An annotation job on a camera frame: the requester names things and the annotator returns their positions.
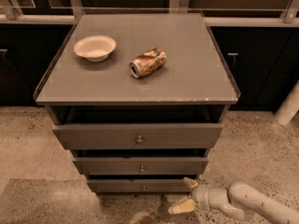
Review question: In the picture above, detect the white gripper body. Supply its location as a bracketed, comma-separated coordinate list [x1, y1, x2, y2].
[191, 184, 232, 211]

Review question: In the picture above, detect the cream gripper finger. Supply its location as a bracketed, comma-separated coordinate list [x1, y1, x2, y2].
[183, 177, 199, 190]
[168, 197, 196, 215]

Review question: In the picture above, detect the grey bottom drawer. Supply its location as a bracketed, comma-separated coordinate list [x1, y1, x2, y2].
[87, 179, 189, 193]

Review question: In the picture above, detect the grey drawer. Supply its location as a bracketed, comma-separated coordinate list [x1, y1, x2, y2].
[74, 157, 208, 175]
[52, 123, 223, 150]
[87, 179, 189, 193]

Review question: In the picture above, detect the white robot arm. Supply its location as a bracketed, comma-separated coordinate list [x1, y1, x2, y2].
[168, 177, 299, 224]

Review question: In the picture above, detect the grey top drawer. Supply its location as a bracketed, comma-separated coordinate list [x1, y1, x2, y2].
[52, 123, 223, 150]

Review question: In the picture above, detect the grey drawer cabinet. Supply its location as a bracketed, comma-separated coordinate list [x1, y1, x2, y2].
[35, 13, 240, 182]

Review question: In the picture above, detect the grey middle drawer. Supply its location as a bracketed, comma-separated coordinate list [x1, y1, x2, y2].
[74, 157, 208, 175]

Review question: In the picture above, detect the crushed brown soda can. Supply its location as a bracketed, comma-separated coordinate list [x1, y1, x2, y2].
[129, 48, 166, 78]

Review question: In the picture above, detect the dark back cabinet row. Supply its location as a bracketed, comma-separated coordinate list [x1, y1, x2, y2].
[0, 24, 299, 111]

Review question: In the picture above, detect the white paper bowl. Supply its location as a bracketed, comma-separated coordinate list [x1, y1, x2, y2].
[74, 35, 116, 63]

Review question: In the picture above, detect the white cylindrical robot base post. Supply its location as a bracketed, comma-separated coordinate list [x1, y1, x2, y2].
[274, 81, 299, 126]

